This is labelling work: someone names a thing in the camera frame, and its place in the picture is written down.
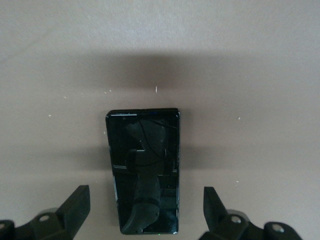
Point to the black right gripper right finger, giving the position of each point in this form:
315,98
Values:
216,215

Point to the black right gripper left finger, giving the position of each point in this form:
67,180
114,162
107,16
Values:
73,215

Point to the black smartphone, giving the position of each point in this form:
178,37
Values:
117,140

